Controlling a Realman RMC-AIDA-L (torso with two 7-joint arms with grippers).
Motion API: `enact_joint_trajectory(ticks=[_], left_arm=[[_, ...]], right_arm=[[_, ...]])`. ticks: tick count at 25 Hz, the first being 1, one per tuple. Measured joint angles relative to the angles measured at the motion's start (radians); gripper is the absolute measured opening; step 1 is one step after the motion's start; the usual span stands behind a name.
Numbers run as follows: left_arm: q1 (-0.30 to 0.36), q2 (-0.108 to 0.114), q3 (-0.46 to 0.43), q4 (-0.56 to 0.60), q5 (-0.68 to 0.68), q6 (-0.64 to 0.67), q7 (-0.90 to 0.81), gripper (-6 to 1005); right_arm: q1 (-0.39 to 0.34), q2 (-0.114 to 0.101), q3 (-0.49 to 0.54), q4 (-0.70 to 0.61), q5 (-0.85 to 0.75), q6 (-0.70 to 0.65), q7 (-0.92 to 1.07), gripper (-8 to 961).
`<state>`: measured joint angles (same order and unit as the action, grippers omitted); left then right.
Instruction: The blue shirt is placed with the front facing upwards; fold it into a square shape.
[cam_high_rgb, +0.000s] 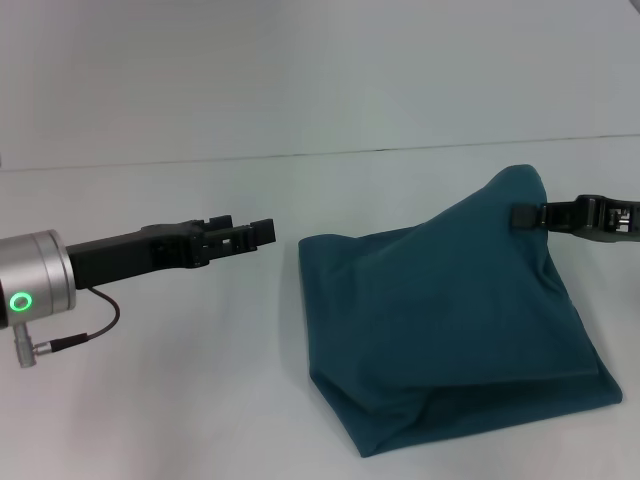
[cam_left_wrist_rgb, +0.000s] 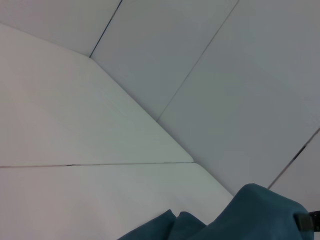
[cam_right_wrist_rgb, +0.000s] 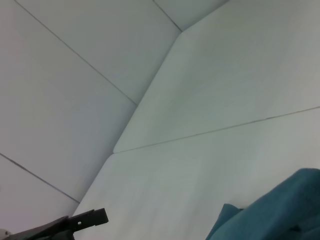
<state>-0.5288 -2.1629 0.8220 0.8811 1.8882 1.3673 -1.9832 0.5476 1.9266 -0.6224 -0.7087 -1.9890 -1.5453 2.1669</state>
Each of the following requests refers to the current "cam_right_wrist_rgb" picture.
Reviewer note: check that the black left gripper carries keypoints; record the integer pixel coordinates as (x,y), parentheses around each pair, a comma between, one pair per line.
(40,230)

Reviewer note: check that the teal FREE print T-shirt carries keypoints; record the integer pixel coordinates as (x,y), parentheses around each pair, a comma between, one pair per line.
(275,207)

